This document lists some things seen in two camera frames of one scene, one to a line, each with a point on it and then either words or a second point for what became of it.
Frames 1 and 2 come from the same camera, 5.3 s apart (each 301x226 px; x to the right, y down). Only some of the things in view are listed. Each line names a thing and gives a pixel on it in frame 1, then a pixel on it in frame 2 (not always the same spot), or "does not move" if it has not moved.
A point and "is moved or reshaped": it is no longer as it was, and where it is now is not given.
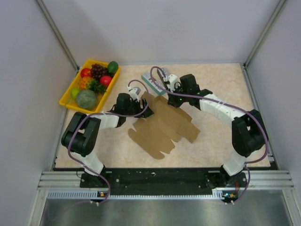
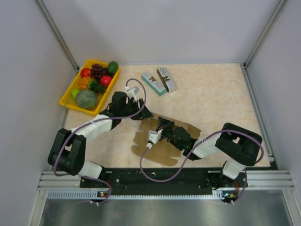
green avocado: x=113 y=67 does not move
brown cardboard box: x=153 y=134 is moved or reshaped
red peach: x=105 y=80 does not move
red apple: x=85 y=72 does not move
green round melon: x=86 y=99 does not move
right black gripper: x=172 y=101 → x=165 y=124
